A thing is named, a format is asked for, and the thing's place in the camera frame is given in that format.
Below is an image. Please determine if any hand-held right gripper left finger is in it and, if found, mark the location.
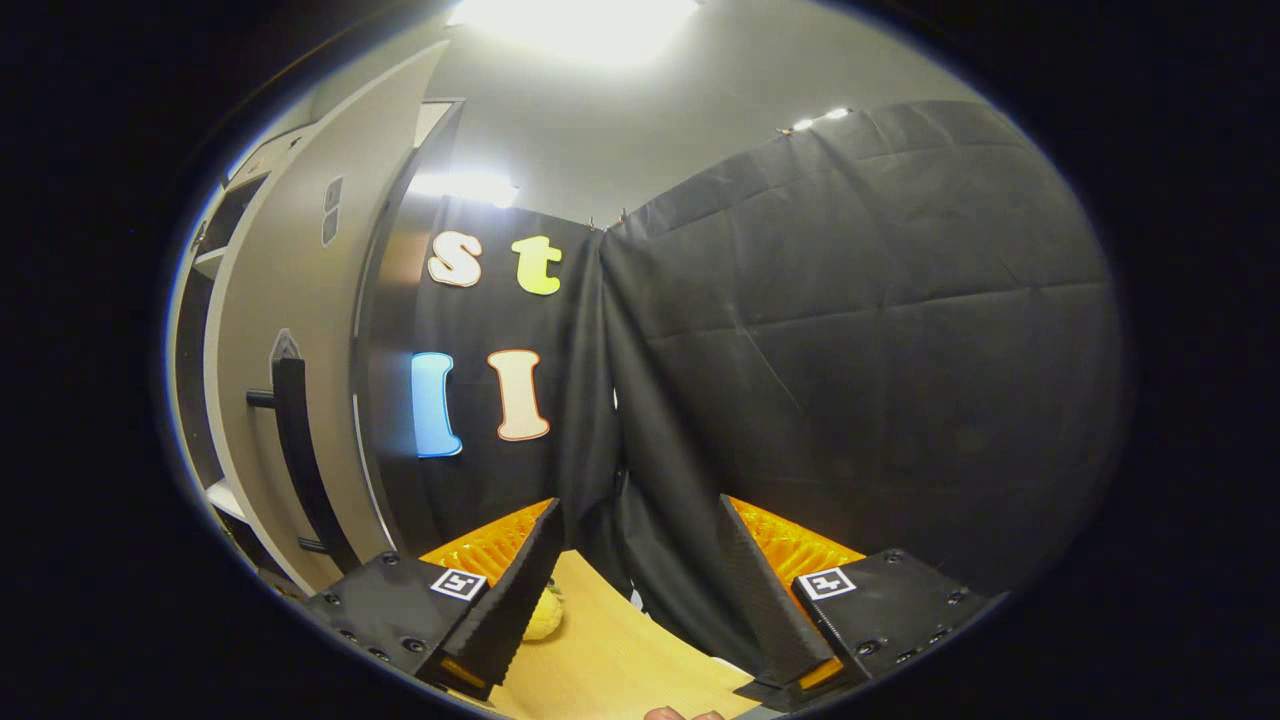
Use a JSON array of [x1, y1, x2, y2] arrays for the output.
[[300, 497, 566, 703]]

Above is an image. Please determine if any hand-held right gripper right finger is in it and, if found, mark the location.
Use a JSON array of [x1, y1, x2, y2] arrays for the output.
[[715, 492, 1006, 713]]

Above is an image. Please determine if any grey cabinet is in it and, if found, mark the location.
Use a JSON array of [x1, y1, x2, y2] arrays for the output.
[[165, 95, 466, 601]]

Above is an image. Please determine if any grey cabinet door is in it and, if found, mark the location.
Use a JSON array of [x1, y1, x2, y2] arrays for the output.
[[205, 40, 451, 593]]

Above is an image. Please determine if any yellow plush toy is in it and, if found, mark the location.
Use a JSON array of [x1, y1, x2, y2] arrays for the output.
[[520, 585, 566, 643]]

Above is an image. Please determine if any black backdrop cloth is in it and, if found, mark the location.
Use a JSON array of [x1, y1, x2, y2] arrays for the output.
[[400, 195, 621, 591], [590, 100, 1126, 681]]

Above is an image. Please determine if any small ceiling light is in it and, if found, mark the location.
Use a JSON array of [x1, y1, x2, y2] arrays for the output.
[[790, 105, 856, 133]]

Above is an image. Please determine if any long ceiling light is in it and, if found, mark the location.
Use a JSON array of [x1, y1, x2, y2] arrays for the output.
[[445, 0, 701, 66]]

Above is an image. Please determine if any long black right door handle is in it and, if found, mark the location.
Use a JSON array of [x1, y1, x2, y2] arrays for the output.
[[245, 355, 361, 576]]

